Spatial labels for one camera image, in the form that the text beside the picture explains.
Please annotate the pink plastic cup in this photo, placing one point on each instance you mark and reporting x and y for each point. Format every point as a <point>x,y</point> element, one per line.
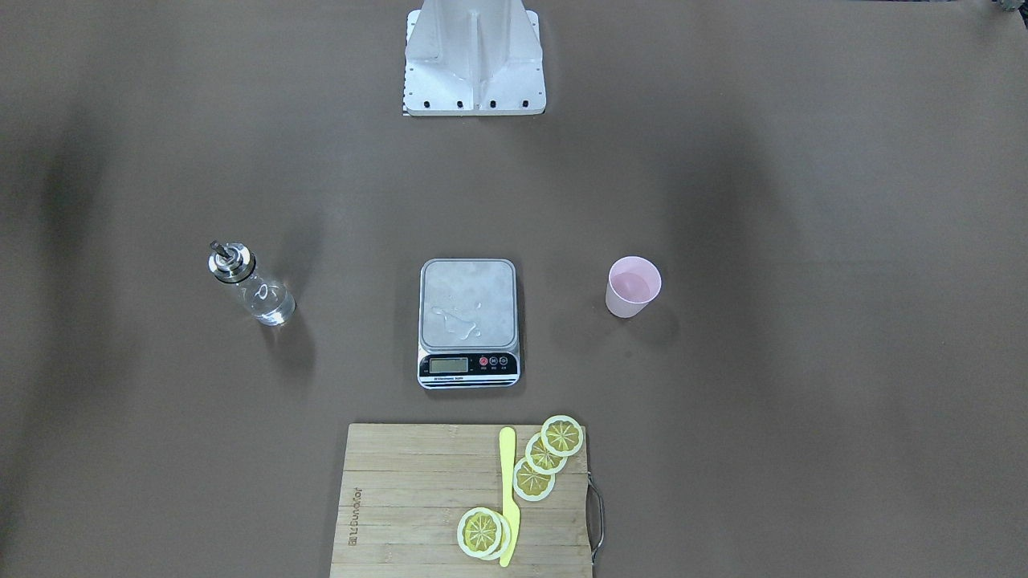
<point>632,283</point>

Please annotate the glass sauce bottle metal spout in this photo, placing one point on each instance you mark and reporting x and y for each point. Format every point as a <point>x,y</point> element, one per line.
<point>264,297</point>

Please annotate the silver digital kitchen scale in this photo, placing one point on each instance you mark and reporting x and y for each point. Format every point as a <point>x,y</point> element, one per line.
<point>468,324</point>

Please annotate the yellow plastic knife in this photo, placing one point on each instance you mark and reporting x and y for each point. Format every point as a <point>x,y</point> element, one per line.
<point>510,509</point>

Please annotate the bamboo cutting board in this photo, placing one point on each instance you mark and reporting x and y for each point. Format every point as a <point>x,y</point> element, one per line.
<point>404,488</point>

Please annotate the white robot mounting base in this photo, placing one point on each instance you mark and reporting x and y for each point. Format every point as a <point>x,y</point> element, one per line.
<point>473,58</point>

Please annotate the lemon slice under pair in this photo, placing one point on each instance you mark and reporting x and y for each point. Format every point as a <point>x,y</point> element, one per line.
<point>505,538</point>

